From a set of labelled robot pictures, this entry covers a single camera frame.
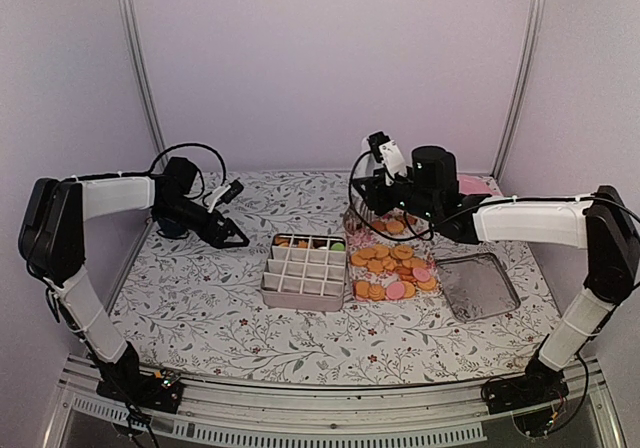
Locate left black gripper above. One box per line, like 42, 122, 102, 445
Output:
157, 195, 251, 248

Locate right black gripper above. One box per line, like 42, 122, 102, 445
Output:
353, 167, 440, 223

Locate metal serving tongs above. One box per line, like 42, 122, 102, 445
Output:
342, 196, 375, 234

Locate metal tin with white dividers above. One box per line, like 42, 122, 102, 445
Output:
260, 233, 348, 312

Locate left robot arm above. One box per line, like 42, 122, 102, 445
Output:
18, 157, 249, 402

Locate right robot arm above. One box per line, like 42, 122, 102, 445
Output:
348, 140, 639, 404

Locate dark blue cup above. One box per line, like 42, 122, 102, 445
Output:
155, 218, 189, 240

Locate floral tablecloth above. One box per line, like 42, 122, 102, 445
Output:
111, 171, 560, 386

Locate pink round cookie right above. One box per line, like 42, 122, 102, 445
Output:
412, 267, 432, 283

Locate pink plate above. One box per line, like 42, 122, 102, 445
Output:
458, 175, 493, 195

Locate silver tin lid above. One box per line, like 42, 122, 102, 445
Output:
436, 253, 521, 323

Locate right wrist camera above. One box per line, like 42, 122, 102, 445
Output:
360, 131, 408, 186

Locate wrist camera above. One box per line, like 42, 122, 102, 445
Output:
360, 131, 408, 186
202, 179, 244, 213

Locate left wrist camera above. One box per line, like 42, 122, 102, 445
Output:
202, 179, 244, 213

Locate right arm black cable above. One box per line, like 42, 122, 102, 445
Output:
348, 150, 436, 242

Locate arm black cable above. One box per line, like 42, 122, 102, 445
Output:
149, 142, 227, 199
348, 150, 436, 242

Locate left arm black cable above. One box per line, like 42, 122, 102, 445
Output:
149, 142, 227, 199

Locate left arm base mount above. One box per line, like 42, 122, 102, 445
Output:
96, 371, 184, 414

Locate aluminium front rail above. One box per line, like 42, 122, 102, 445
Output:
43, 356, 632, 447

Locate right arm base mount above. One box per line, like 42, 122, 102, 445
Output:
480, 369, 569, 414

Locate right aluminium frame post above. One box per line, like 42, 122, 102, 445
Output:
491, 0, 546, 180

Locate aluminium frame post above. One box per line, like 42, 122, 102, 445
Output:
117, 0, 166, 154
491, 0, 546, 180

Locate left aluminium frame post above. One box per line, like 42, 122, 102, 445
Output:
117, 0, 166, 154

